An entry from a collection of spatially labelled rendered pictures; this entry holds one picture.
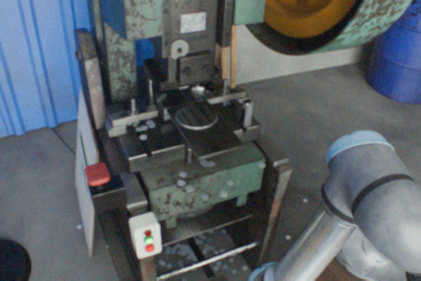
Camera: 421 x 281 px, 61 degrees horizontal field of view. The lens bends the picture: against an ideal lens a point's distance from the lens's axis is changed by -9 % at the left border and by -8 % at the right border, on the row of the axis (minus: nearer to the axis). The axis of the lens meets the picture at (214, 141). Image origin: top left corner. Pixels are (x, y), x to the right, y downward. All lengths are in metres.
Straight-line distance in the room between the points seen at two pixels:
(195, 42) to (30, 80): 1.46
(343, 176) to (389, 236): 0.13
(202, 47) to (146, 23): 0.21
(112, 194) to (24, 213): 1.06
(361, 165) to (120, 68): 0.93
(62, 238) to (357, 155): 1.51
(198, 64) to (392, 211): 0.70
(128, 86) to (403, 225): 1.05
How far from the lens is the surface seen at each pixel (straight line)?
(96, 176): 1.03
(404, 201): 0.60
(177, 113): 1.18
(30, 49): 2.29
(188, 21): 1.06
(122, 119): 1.22
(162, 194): 1.16
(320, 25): 1.13
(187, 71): 1.08
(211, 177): 1.19
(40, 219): 2.01
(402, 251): 0.62
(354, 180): 0.64
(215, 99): 1.31
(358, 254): 1.40
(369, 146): 0.66
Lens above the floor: 1.46
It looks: 39 degrees down
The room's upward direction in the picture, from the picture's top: 4 degrees clockwise
